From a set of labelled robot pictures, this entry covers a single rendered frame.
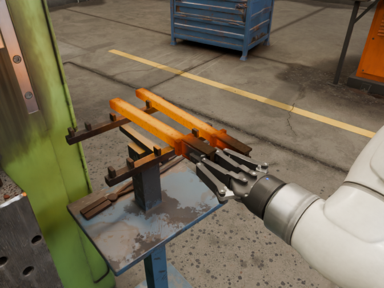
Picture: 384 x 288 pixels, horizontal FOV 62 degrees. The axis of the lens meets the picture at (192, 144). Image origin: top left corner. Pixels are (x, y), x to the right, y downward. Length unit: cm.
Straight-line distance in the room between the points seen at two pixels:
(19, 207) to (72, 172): 34
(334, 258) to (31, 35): 83
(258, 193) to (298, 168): 185
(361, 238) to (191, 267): 131
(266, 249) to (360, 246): 137
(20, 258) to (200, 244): 107
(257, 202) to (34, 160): 71
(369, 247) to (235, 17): 385
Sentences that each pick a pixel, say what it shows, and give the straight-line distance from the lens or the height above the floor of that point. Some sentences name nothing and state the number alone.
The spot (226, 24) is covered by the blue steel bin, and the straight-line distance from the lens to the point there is 424.
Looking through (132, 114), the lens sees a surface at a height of 103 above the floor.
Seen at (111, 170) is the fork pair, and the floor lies 100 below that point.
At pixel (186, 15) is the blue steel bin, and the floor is 43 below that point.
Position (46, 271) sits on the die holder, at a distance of 103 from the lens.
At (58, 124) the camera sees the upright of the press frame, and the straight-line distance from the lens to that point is 105.
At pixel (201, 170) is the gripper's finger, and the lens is 60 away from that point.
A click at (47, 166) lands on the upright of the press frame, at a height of 81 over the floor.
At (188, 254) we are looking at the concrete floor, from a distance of 177.
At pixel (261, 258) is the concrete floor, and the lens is 179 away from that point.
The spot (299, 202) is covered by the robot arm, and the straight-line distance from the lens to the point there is 52.
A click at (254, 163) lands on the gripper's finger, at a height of 105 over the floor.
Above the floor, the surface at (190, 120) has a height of 100.
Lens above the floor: 143
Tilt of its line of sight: 35 degrees down
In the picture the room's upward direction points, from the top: straight up
